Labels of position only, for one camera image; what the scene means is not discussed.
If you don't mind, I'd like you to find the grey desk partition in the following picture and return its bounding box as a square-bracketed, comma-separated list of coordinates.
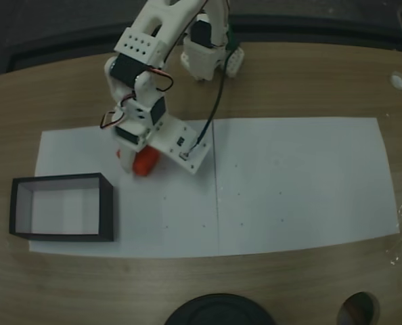
[0, 0, 402, 79]

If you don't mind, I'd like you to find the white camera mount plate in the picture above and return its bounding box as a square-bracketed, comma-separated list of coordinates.
[148, 114, 211, 175]

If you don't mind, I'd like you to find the black camera cable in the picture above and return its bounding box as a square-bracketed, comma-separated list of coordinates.
[186, 40, 231, 157]

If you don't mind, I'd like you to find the black open box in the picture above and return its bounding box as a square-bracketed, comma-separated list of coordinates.
[9, 172, 115, 243]

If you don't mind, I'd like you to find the black round lamp base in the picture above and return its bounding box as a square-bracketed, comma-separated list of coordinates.
[163, 293, 275, 325]

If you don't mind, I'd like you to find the orange cube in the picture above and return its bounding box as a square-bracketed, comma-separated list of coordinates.
[116, 145, 161, 178]

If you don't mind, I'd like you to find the white paper sheet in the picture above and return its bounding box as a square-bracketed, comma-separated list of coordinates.
[213, 116, 401, 257]
[29, 120, 219, 260]

